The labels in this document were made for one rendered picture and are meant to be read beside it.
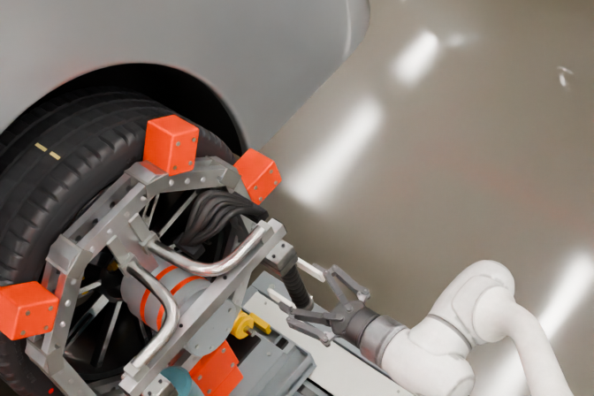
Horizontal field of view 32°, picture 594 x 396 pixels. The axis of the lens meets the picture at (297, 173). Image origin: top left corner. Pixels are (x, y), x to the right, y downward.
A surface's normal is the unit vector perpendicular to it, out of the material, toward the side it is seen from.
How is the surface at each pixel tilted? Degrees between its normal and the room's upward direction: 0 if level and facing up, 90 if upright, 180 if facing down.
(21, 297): 45
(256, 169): 0
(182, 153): 90
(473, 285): 19
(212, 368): 90
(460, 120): 0
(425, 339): 5
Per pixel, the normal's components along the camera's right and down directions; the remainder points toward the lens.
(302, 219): -0.23, -0.60
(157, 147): -0.66, 0.22
